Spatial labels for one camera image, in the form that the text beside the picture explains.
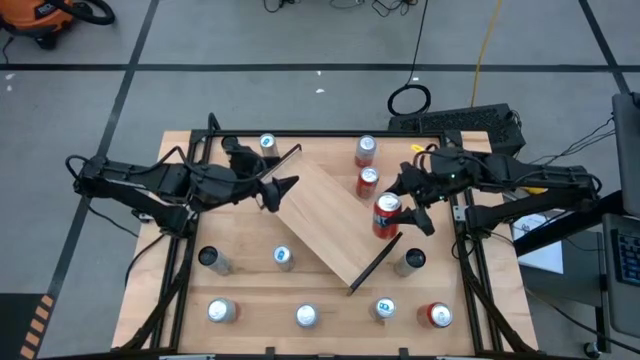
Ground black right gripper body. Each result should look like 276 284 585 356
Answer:
407 159 454 207

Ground black diagonal beam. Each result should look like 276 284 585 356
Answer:
513 189 640 257

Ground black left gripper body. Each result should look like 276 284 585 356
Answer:
219 167 269 207

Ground red orange Fanta can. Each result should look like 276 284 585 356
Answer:
416 301 454 330
371 191 403 240

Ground slim silver can blue tab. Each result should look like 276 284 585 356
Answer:
369 296 399 324
272 244 296 273
258 132 281 160

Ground black keyboard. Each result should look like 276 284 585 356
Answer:
610 228 640 287

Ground orange shop vacuum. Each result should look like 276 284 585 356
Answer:
0 0 76 50

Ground silver red raspberry lime can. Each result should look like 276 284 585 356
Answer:
206 297 241 325
353 134 379 169
294 302 321 330

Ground black coiled floor cable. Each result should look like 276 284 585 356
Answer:
387 0 432 117

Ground yellow cable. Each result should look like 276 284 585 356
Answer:
469 0 504 109

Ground grey desk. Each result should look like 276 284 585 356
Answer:
601 212 640 337
612 92 640 216

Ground red can white nutrition label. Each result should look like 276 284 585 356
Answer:
355 166 381 200

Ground black vacuum hose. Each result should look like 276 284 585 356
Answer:
49 0 116 26

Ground black mat orange hazard stripes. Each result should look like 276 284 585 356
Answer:
0 292 55 360

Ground white paper sheet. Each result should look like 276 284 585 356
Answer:
513 212 565 275

